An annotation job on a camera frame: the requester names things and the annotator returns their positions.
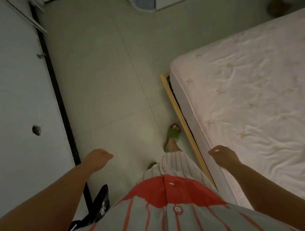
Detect light wooden bed frame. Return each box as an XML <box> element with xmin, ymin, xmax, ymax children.
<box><xmin>159</xmin><ymin>72</ymin><xmax>217</xmax><ymax>190</ymax></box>

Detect striped grey pajama trousers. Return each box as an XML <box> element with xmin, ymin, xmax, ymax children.
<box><xmin>136</xmin><ymin>152</ymin><xmax>216</xmax><ymax>188</ymax></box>

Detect person's right foot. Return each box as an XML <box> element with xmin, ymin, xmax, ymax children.
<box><xmin>166</xmin><ymin>124</ymin><xmax>183</xmax><ymax>153</ymax></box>

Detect person's right hand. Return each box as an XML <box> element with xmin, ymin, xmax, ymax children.
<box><xmin>208</xmin><ymin>145</ymin><xmax>241</xmax><ymax>170</ymax></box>

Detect white quilted mattress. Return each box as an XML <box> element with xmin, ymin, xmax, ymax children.
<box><xmin>169</xmin><ymin>8</ymin><xmax>305</xmax><ymax>212</ymax></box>

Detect black bag white print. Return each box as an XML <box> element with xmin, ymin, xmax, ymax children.
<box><xmin>68</xmin><ymin>184</ymin><xmax>111</xmax><ymax>231</ymax></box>

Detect person's right forearm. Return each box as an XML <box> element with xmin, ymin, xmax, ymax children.
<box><xmin>227</xmin><ymin>162</ymin><xmax>305</xmax><ymax>230</ymax></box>

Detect white wardrobe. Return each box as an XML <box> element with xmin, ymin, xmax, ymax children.
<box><xmin>0</xmin><ymin>0</ymin><xmax>95</xmax><ymax>219</ymax></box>

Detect striped grey red pajama top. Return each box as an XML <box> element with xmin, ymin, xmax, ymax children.
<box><xmin>88</xmin><ymin>175</ymin><xmax>294</xmax><ymax>231</ymax></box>

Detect person's left hand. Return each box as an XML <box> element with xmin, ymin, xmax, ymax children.
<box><xmin>82</xmin><ymin>148</ymin><xmax>114</xmax><ymax>173</ymax></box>

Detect person's left forearm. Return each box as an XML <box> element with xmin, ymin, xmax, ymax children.
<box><xmin>0</xmin><ymin>159</ymin><xmax>95</xmax><ymax>231</ymax></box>

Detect dark round object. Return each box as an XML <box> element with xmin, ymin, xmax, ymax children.
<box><xmin>267</xmin><ymin>0</ymin><xmax>294</xmax><ymax>17</ymax></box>

